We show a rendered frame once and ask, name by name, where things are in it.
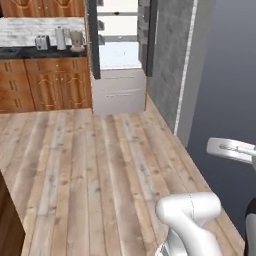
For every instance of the silver toaster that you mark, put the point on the silver toaster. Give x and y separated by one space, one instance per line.
42 42

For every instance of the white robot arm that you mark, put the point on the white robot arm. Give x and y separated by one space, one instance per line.
186 213

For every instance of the dark fridge door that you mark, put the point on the dark fridge door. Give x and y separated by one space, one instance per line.
149 36
93 40

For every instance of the wooden wall cupboards run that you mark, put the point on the wooden wall cupboards run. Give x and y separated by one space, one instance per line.
40 7

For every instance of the white paper towel roll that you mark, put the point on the white paper towel roll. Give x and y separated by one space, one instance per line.
60 38

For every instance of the brown wooden dining counter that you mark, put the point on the brown wooden dining counter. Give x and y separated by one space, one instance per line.
10 220

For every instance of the wooden base cupboards run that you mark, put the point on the wooden base cupboards run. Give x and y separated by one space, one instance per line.
46 85

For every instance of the white fridge bottom drawer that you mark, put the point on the white fridge bottom drawer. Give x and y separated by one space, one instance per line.
119 91

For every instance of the white open fridge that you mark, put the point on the white open fridge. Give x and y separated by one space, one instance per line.
120 53

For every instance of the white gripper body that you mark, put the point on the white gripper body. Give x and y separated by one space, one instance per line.
226 146

